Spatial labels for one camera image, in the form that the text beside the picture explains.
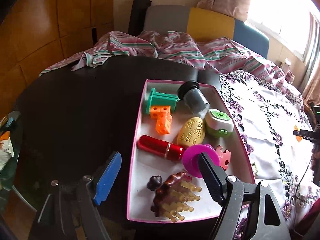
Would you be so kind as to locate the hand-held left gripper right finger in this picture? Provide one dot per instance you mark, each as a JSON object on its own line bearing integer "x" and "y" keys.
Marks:
{"x": 210, "y": 177}

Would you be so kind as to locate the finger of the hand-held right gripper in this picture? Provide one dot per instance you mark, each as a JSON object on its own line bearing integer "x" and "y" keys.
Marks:
{"x": 303, "y": 133}

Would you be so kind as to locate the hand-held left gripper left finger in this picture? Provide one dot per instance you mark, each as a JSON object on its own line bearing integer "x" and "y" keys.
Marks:
{"x": 108, "y": 180}

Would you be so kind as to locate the pink puzzle piece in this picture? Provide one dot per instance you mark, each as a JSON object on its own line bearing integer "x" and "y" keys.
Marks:
{"x": 223, "y": 157}

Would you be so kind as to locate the magenta round lid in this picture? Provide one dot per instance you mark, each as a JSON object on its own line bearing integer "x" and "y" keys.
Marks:
{"x": 191, "y": 160}

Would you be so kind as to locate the brown massage brush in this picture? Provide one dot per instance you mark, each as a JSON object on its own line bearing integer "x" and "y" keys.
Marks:
{"x": 170, "y": 195}

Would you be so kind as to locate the pink cardboard box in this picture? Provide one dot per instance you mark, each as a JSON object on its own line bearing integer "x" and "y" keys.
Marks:
{"x": 147, "y": 205}

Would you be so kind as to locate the yellow carved oval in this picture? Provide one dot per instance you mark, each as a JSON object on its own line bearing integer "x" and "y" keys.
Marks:
{"x": 191, "y": 132}

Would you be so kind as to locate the green white round device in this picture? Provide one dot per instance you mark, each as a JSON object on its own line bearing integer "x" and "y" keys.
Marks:
{"x": 218, "y": 123}

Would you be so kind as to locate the red metal cylinder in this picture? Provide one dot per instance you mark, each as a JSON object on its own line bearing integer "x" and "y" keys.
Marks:
{"x": 160, "y": 147}

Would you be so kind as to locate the orange block toy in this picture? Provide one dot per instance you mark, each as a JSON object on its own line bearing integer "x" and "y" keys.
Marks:
{"x": 162, "y": 122}

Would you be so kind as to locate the grey cylinder with black cap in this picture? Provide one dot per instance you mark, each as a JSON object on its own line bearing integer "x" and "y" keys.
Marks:
{"x": 196, "y": 100}

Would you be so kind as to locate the white embroidered floral tablecloth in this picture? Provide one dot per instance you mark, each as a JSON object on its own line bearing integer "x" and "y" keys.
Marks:
{"x": 265, "y": 135}

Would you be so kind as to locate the dark red small box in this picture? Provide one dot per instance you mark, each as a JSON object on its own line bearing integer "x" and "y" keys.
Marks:
{"x": 290, "y": 77}

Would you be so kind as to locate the white small box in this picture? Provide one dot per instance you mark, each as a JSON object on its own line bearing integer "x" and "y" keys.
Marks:
{"x": 287, "y": 65}

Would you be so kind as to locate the person's red clothing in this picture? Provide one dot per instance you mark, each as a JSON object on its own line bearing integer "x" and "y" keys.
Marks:
{"x": 308, "y": 225}

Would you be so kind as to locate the plastic bag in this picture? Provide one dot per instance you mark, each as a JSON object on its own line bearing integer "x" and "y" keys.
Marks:
{"x": 6, "y": 145}

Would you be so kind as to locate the striped pink green bedsheet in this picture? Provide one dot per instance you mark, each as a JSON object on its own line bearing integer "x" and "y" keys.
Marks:
{"x": 175, "y": 47}

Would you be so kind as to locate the grey yellow blue headboard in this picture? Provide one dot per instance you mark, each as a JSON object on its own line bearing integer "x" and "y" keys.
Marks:
{"x": 210, "y": 22}

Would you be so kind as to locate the wooden wardrobe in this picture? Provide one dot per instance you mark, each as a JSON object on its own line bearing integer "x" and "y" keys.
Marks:
{"x": 50, "y": 30}

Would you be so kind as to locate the black rolled mat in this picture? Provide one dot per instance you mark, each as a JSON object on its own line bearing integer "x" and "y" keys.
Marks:
{"x": 138, "y": 15}

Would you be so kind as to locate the window with white frame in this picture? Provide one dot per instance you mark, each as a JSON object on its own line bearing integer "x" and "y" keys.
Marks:
{"x": 280, "y": 12}

